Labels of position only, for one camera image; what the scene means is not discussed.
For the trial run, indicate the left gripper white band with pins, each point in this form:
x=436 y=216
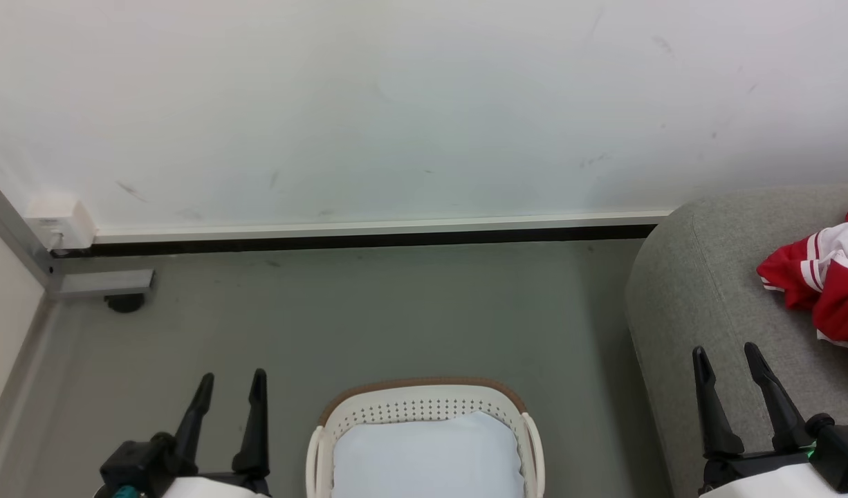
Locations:
x=251 y=484

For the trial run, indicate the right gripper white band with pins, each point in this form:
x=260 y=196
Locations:
x=770 y=481

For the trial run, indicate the red and white garment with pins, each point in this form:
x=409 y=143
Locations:
x=832 y=283

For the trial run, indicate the white perforated laundry basket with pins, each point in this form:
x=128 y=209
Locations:
x=424 y=401

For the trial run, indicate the white cloth in basket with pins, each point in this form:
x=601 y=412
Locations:
x=427 y=460

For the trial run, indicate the grey fabric sofa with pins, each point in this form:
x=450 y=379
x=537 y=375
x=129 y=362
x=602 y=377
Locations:
x=707 y=290

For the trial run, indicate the white skirting strip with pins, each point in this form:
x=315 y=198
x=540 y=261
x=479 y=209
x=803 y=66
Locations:
x=465 y=225

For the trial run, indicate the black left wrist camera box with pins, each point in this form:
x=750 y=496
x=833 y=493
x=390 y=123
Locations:
x=137 y=463

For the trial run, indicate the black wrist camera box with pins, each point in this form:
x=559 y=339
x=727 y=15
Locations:
x=137 y=463
x=842 y=449

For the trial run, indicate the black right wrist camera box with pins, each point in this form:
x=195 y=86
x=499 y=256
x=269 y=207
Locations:
x=842 y=449

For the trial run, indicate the black round frame foot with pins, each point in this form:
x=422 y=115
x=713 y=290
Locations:
x=124 y=303

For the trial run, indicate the white wall socket box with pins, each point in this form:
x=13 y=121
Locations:
x=59 y=221

